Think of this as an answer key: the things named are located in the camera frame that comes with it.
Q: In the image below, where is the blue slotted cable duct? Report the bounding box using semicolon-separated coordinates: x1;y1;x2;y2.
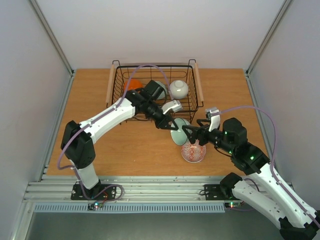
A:
34;202;225;214

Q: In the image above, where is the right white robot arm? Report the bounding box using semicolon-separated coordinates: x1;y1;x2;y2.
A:
182;118;320;240

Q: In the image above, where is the small circuit board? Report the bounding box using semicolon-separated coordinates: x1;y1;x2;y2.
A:
224;201;242;209
87;202;104;211

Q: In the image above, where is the black wire dish rack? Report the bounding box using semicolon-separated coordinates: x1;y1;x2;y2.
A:
105;59;204;123

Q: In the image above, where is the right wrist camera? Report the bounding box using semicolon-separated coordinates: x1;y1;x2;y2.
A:
205;107;221;132

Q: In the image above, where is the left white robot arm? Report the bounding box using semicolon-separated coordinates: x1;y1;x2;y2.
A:
60;80;182;200

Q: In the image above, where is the right small circuit board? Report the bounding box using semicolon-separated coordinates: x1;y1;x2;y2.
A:
224;201;242;209

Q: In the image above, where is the left small circuit board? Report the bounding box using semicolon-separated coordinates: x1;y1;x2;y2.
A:
87;202;104;211

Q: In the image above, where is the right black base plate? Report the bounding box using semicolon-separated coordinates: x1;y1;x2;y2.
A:
203;184;240;202

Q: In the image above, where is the white ceramic bowl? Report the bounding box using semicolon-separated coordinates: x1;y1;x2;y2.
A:
169;80;189;99

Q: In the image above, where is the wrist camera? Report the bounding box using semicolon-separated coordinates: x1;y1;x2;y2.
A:
205;107;221;132
161;100;183;114

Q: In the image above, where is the aluminium rail frame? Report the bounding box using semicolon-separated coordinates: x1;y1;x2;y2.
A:
23;173;224;203

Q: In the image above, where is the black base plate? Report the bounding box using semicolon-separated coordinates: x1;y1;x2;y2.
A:
203;184;240;202
70;184;117;201

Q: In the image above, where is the orange bowl white inside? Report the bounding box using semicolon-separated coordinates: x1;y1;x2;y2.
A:
123;78;143;91

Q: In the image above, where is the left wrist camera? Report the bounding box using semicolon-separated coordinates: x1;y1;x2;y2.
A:
161;100;183;114

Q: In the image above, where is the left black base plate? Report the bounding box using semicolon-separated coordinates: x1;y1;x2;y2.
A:
70;184;117;201

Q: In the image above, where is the celadon green bowl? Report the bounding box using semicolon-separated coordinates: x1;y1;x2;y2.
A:
153;81;168;100
170;117;190;146

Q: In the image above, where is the red patterned bowl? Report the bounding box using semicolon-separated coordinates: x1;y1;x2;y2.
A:
181;140;207;163

